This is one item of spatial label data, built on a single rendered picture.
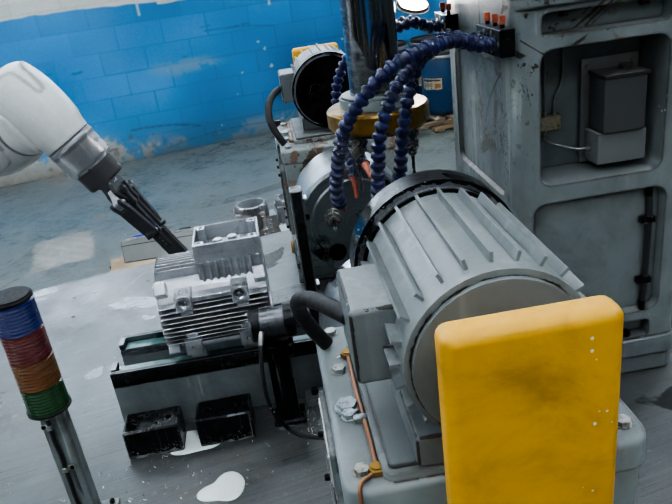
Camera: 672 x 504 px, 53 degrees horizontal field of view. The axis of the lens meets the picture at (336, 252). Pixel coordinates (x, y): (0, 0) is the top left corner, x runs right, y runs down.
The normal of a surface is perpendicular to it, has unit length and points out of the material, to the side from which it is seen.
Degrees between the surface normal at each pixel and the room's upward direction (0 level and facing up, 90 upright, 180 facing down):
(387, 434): 0
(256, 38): 90
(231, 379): 90
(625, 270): 90
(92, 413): 0
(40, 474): 0
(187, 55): 90
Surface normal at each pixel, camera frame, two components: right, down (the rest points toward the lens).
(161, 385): 0.12, 0.39
